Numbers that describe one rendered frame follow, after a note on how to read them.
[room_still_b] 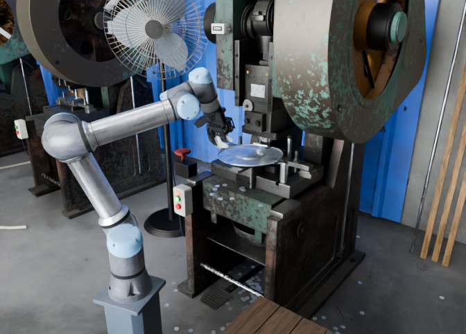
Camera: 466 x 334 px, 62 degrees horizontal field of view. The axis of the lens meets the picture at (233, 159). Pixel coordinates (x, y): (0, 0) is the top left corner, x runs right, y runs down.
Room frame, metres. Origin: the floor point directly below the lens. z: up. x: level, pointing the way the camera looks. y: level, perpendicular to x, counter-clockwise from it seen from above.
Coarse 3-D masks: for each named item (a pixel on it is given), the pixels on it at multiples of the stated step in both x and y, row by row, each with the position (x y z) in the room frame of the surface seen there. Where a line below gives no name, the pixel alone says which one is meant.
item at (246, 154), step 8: (248, 144) 1.76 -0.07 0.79; (256, 144) 1.76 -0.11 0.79; (224, 152) 1.66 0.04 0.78; (232, 152) 1.66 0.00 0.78; (240, 152) 1.64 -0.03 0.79; (248, 152) 1.63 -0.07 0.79; (256, 152) 1.63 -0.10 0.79; (264, 152) 1.64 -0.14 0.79; (272, 152) 1.64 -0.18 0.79; (280, 152) 1.64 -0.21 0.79; (224, 160) 1.56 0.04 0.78; (232, 160) 1.55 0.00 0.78; (240, 160) 1.55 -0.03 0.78; (248, 160) 1.55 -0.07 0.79; (256, 160) 1.55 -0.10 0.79; (264, 160) 1.54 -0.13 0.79
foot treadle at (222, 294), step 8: (248, 272) 1.64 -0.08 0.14; (256, 272) 1.64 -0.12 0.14; (240, 280) 1.57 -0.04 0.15; (216, 288) 1.49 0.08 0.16; (232, 288) 1.51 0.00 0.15; (208, 296) 1.44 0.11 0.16; (216, 296) 1.44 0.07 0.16; (224, 296) 1.44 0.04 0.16; (208, 304) 1.38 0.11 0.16; (216, 304) 1.38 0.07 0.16
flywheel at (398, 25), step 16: (368, 0) 1.48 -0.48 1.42; (384, 0) 1.61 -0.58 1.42; (400, 0) 1.66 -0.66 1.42; (368, 16) 1.39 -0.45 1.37; (384, 16) 1.35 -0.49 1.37; (400, 16) 1.36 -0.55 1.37; (368, 32) 1.37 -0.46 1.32; (384, 32) 1.34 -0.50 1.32; (400, 32) 1.37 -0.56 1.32; (352, 48) 1.41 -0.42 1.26; (368, 48) 1.41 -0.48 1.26; (384, 48) 1.37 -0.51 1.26; (400, 48) 1.67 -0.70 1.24; (384, 64) 1.64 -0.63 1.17; (368, 80) 1.55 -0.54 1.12; (384, 80) 1.60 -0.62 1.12; (368, 96) 1.54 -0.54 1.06
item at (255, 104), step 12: (264, 60) 1.69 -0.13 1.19; (252, 72) 1.67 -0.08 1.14; (264, 72) 1.63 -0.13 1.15; (252, 84) 1.67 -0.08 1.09; (264, 84) 1.63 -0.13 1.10; (252, 96) 1.67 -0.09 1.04; (264, 96) 1.63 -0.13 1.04; (252, 108) 1.66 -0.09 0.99; (264, 108) 1.63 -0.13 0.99; (252, 120) 1.63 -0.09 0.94; (264, 120) 1.61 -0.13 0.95; (276, 120) 1.63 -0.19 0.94
